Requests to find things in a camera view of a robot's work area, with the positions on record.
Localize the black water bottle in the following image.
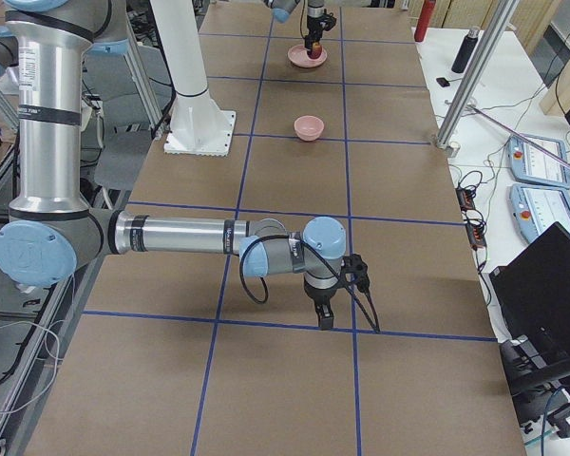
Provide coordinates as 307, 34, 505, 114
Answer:
451, 27, 480, 74

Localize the pink plate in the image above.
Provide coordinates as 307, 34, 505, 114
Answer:
287, 44, 328, 68

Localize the teach pendant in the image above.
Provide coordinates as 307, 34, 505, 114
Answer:
509, 183, 570, 243
507, 136, 570, 189

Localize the lower teach pendant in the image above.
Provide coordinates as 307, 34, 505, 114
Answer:
509, 183, 570, 243

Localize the black laptop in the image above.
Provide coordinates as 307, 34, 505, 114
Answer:
489, 222, 570, 353

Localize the pink bowl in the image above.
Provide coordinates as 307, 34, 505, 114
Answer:
294, 115, 325, 142

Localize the red apple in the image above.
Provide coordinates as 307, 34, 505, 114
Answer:
309, 42, 322, 60

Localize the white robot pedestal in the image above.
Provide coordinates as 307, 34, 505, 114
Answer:
150, 0, 237, 157

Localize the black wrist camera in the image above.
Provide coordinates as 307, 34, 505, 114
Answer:
340, 254, 371, 294

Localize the red water bottle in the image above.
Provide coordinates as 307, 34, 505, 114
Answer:
414, 0, 436, 43

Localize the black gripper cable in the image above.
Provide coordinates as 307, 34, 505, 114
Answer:
238, 235, 382, 333

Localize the upper teach pendant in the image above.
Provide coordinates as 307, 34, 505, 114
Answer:
507, 136, 570, 189

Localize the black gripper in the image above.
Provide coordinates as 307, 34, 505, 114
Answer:
304, 279, 337, 329
304, 6, 337, 50

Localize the black small device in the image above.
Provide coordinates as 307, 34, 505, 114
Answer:
436, 77, 450, 87

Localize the aluminium frame post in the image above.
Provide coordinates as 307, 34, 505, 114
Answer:
434, 0, 520, 158

